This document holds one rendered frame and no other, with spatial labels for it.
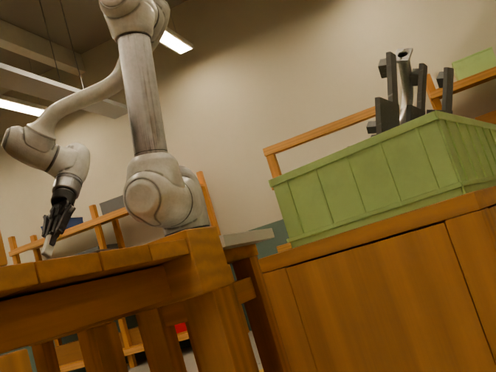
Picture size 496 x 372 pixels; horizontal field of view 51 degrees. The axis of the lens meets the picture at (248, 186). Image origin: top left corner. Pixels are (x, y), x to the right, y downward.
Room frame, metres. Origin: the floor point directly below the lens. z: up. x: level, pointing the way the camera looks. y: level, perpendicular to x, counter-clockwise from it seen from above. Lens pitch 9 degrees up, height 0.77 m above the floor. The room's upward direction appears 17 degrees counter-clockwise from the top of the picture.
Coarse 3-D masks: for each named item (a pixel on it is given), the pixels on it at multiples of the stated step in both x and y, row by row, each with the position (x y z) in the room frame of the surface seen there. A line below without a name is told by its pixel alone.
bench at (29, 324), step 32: (96, 256) 0.90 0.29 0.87; (128, 256) 0.98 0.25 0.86; (160, 256) 1.06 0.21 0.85; (0, 288) 0.72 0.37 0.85; (32, 288) 0.82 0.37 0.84; (64, 288) 0.93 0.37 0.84; (96, 288) 1.00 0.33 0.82; (128, 288) 1.08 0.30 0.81; (160, 288) 1.17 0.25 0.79; (224, 288) 1.26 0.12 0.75; (0, 320) 0.80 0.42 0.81; (32, 320) 0.85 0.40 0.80; (64, 320) 0.91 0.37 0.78; (96, 320) 0.98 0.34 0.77; (192, 320) 1.24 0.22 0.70; (224, 320) 1.22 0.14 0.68; (0, 352) 0.79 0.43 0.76; (224, 352) 1.21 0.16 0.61
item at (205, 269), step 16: (160, 240) 1.19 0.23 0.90; (192, 240) 1.17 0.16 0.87; (208, 240) 1.24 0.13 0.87; (192, 256) 1.16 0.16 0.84; (208, 256) 1.22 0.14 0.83; (224, 256) 1.28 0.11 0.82; (176, 272) 1.19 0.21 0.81; (192, 272) 1.17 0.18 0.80; (208, 272) 1.20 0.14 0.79; (224, 272) 1.26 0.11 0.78; (176, 288) 1.19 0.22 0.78; (192, 288) 1.17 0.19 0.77; (208, 288) 1.18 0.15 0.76; (160, 304) 1.21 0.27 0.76; (112, 320) 1.28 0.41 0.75
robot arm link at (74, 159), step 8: (72, 144) 1.75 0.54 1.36; (80, 144) 1.76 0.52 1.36; (56, 152) 1.67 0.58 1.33; (64, 152) 1.69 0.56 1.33; (72, 152) 1.71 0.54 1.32; (80, 152) 1.74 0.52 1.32; (88, 152) 1.77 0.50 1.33; (56, 160) 1.67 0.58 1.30; (64, 160) 1.68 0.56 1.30; (72, 160) 1.70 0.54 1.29; (80, 160) 1.72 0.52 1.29; (88, 160) 1.76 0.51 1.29; (48, 168) 1.68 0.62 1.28; (56, 168) 1.68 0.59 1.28; (64, 168) 1.69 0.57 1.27; (72, 168) 1.69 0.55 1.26; (80, 168) 1.71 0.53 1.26; (88, 168) 1.76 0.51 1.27; (80, 176) 1.71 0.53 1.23
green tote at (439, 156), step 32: (416, 128) 1.01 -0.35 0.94; (448, 128) 1.03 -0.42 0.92; (480, 128) 1.30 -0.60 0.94; (320, 160) 1.14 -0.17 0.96; (352, 160) 1.10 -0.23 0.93; (384, 160) 1.06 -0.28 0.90; (416, 160) 1.03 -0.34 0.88; (448, 160) 1.00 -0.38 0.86; (480, 160) 1.17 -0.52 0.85; (288, 192) 1.20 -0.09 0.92; (320, 192) 1.16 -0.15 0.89; (352, 192) 1.12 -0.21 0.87; (384, 192) 1.08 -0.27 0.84; (416, 192) 1.04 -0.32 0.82; (448, 192) 1.01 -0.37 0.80; (288, 224) 1.22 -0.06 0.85; (320, 224) 1.17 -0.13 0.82; (352, 224) 1.13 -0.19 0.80
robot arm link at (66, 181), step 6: (60, 174) 1.68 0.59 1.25; (66, 174) 1.68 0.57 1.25; (72, 174) 1.69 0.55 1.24; (60, 180) 1.67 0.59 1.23; (66, 180) 1.67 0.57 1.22; (72, 180) 1.68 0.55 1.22; (78, 180) 1.70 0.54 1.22; (54, 186) 1.66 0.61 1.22; (60, 186) 1.66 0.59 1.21; (66, 186) 1.66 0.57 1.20; (72, 186) 1.67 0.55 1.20; (78, 186) 1.70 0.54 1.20; (72, 192) 1.68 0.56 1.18; (78, 192) 1.70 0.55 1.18
